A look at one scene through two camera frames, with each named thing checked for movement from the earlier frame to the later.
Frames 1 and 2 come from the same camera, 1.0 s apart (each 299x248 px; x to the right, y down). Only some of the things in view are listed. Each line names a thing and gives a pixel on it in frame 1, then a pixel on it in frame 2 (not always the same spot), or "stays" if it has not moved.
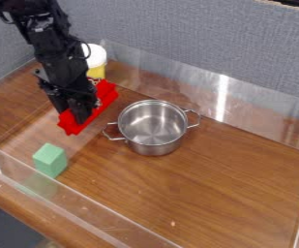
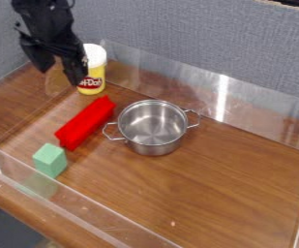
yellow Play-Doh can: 97,61 stays
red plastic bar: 106,93 → 77,129
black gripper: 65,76 → 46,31
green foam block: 50,160 stays
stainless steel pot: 151,126 stays
